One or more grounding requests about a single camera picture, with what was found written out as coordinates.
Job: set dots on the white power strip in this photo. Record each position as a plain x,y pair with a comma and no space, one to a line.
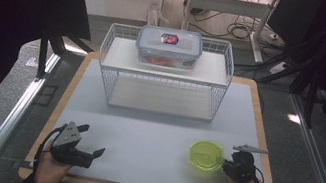
278,68

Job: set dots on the clear spray bottle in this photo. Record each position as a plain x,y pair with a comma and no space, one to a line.
154,14

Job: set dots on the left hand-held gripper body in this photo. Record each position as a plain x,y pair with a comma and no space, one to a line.
66,155

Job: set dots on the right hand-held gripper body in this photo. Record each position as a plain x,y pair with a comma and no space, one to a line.
244,168

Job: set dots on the person's left hand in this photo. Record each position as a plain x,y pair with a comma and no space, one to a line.
48,171

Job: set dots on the clear plastic food container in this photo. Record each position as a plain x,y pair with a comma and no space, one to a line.
169,47

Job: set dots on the black metal stand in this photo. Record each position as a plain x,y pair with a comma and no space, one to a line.
43,57
310,97

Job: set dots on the green translucent plastic cup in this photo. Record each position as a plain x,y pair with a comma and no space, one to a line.
206,156

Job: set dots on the small white adapter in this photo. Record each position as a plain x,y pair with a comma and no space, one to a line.
273,36

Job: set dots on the dark monitor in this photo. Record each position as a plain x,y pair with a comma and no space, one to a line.
293,19

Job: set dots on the white metal desk frame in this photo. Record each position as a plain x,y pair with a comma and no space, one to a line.
230,5

